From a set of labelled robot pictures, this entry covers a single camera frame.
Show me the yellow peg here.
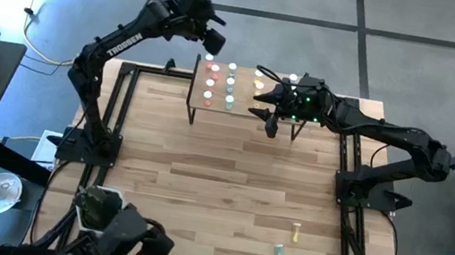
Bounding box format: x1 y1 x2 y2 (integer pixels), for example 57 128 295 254
289 220 303 244

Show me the white paper sheet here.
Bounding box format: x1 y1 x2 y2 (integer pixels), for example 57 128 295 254
30 128 64 166

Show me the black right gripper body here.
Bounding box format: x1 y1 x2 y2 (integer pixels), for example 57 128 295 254
262 68 344 148

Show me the black floor cable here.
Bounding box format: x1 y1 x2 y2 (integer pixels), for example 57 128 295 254
13 5 82 81

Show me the wooden shelf black frame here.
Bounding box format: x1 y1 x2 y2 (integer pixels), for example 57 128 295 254
181 53 315 143

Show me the black handheld device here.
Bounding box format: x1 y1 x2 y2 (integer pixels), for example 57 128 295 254
63 194 181 255

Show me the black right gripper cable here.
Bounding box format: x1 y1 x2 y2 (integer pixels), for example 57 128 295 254
253 64 309 90

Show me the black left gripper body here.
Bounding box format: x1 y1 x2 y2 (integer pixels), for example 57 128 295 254
171 0 233 58

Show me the green bottle with white pills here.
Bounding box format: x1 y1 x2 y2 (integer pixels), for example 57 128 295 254
223 76 237 94

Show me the short pink medicine bottle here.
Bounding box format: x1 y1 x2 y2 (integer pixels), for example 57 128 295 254
203 77 216 95

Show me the succulent in white hexagonal pot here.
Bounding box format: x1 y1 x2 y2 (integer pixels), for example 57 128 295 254
70 181 131 238

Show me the black desk bar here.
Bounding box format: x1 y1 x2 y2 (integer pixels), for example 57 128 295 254
0 136 57 189

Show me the small clear vial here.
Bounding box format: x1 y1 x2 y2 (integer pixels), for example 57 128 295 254
222 94 237 112

